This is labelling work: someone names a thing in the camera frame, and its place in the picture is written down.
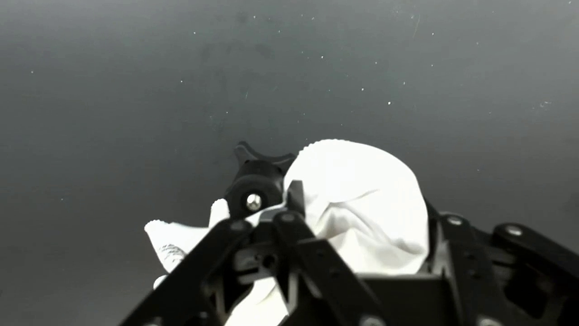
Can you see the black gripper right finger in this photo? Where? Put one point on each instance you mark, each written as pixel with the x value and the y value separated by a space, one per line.
pixel 494 273

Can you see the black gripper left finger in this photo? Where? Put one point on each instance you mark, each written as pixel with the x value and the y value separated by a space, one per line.
pixel 300 266

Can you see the white cloth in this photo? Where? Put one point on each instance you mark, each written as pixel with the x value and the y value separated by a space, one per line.
pixel 362 200

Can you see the black stand knob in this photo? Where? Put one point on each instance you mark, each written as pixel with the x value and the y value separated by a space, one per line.
pixel 255 182

